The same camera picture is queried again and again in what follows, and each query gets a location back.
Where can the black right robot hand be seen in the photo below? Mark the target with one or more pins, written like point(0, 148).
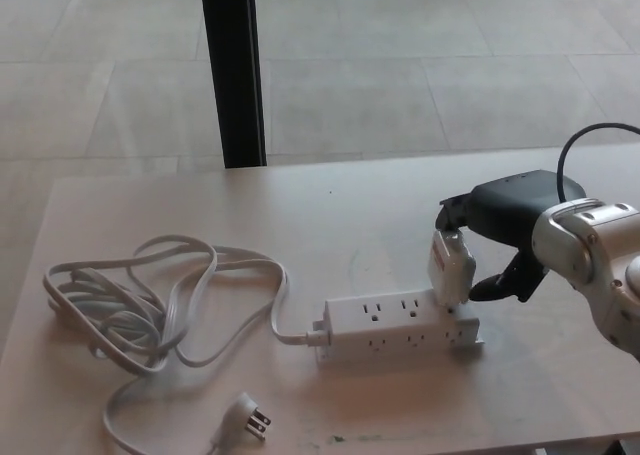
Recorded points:
point(510, 205)

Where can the white square charger adapter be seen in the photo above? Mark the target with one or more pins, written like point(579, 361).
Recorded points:
point(450, 270)

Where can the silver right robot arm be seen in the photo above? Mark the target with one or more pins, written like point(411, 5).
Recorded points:
point(595, 265)

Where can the white power strip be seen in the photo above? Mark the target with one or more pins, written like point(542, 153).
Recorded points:
point(395, 327)

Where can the black vertical post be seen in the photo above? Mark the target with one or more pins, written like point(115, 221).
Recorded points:
point(235, 70)

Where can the white angled wall plug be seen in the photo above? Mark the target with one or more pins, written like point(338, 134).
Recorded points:
point(247, 417)

